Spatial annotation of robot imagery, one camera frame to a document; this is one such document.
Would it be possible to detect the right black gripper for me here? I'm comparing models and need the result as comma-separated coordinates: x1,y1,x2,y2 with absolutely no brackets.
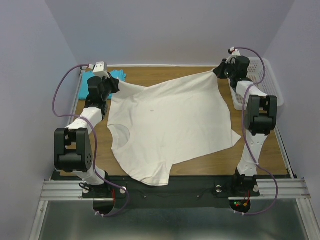
213,58,236,79

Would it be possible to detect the white t-shirt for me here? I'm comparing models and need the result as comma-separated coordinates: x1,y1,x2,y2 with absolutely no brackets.
107,71,241,186

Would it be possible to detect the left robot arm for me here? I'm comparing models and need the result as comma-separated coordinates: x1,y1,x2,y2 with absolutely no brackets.
54,72,119,197

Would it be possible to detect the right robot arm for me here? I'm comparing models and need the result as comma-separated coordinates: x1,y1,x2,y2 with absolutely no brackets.
213,55,278,195

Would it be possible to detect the folded blue t-shirt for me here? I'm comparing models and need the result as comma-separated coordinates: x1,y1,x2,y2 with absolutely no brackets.
78,69,128,101

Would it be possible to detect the white plastic basket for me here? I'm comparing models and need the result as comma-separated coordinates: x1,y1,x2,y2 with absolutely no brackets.
230,57,284,111

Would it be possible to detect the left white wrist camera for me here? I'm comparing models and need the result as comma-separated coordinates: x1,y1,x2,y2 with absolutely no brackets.
86,61,110,78

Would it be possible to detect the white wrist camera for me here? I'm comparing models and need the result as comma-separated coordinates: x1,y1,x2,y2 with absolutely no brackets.
86,61,110,78
226,47,241,64

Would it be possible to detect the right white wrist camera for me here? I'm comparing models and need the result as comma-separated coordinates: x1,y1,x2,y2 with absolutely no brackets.
226,47,241,64

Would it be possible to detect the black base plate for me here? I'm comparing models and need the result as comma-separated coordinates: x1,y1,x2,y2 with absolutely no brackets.
82,175,260,209

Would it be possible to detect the aluminium frame rail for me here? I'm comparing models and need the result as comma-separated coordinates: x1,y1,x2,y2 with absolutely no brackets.
31,70,315,240

